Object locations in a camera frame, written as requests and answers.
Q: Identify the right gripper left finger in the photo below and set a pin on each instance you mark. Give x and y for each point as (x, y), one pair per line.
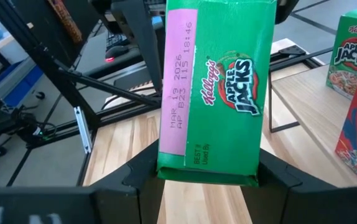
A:
(128, 199)

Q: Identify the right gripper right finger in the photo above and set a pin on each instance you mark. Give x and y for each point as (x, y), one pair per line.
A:
(306, 205)

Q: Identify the green Apple Jacks cereal box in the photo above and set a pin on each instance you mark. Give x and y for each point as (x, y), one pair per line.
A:
(228, 140)
(352, 56)

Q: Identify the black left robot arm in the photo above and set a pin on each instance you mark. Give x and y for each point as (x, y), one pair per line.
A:
(138, 37)

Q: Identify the wooden shelf with black legs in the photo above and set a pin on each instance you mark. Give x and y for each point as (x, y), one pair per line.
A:
(306, 102)

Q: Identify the black computer mouse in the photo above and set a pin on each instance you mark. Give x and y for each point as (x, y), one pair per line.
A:
(116, 52)

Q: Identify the blue storage bin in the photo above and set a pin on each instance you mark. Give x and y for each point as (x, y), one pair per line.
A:
(20, 90)

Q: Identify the black keyboard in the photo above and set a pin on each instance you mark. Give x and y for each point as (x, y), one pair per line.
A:
(116, 39)

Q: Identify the black hazard-striped panel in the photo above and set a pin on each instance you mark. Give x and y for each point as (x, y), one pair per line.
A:
(65, 18)

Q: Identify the silver aluminium bracket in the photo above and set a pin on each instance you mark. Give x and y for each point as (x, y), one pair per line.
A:
(83, 130)

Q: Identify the black aluminium table frame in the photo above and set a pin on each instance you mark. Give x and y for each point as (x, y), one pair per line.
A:
(41, 53)

